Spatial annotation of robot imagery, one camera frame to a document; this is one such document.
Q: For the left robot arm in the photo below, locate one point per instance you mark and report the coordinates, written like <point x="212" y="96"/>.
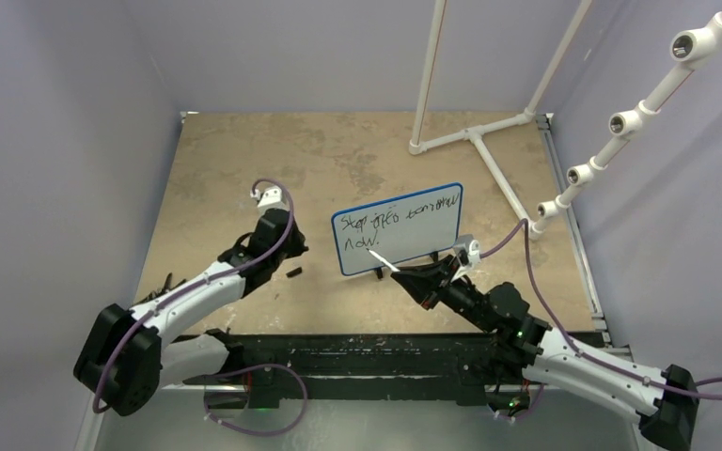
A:
<point x="121" y="362"/>

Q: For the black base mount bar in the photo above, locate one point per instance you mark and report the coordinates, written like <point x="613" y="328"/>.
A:
<point x="420" y="367"/>

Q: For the white PVC pipe frame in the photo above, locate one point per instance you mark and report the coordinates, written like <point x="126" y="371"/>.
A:
<point x="475" y="134"/>

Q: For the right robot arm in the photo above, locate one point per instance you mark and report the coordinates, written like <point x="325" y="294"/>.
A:
<point x="529" y="348"/>

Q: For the blue framed whiteboard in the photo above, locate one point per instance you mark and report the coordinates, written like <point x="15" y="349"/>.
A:
<point x="400" y="228"/>

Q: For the black pliers tool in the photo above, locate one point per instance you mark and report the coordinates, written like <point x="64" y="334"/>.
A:
<point x="168" y="285"/>

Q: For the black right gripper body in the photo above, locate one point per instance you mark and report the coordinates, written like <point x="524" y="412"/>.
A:
<point x="462" y="298"/>

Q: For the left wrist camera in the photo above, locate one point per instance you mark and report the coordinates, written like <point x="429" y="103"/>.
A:
<point x="272" y="198"/>

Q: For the white PVC pipe with fittings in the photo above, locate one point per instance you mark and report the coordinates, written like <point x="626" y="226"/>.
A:
<point x="689" y="50"/>

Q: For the black marker cap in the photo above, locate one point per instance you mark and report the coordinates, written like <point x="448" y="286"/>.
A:
<point x="294" y="272"/>

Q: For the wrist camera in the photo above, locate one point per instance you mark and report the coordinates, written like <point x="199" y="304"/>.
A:
<point x="272" y="198"/>
<point x="467" y="250"/>

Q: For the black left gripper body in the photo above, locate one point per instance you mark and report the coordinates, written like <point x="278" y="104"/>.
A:
<point x="294" y="247"/>

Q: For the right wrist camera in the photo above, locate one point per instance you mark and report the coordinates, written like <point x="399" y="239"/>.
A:
<point x="467" y="250"/>

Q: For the white marker pen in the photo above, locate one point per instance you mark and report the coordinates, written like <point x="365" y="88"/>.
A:
<point x="384" y="261"/>

